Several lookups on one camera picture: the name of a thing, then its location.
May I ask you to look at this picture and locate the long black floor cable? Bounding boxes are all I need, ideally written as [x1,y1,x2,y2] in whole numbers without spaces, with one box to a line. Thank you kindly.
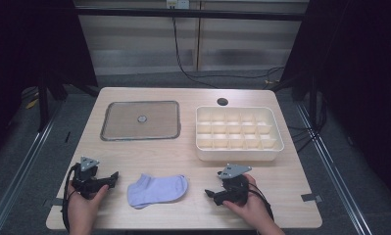
[170,6,285,90]

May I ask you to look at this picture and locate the person's right hand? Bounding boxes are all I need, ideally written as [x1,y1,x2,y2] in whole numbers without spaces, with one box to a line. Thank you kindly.
[221,174,275,227]

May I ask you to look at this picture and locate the black horizontal bar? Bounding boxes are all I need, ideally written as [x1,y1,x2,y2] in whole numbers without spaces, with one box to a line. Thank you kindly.
[74,8,310,23]

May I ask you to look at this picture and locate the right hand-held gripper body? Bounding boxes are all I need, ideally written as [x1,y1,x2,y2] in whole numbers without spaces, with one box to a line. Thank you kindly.
[217,164,253,205]

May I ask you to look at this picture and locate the grey tape strip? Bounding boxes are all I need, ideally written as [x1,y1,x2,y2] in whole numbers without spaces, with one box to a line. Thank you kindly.
[300,193,323,204]
[42,197,69,209]

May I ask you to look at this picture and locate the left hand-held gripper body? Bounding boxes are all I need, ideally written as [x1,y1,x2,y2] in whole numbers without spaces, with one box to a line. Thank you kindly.
[73,156,110,200]

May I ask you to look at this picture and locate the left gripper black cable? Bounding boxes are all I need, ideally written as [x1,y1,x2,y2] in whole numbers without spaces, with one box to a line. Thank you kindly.
[61,163,81,233]

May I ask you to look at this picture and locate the person's left hand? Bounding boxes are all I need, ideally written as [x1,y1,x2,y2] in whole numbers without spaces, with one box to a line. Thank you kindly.
[67,180,110,229]

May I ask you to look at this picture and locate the light purple sock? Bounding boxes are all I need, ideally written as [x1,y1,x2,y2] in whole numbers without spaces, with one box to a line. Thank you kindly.
[126,173,189,210]

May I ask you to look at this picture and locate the cream compartment storage box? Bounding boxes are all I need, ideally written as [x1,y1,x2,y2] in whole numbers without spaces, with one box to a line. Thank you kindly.
[195,105,285,163]

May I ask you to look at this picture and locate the clear plastic lid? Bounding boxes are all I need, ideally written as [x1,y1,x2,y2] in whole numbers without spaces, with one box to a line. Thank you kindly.
[99,100,181,142]

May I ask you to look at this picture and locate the black curtain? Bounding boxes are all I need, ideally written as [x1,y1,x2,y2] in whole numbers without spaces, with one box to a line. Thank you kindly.
[279,0,391,197]
[0,0,99,161]

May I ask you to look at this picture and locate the white wall outlet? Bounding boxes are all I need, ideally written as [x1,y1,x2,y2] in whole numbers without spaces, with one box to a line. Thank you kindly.
[166,0,191,10]

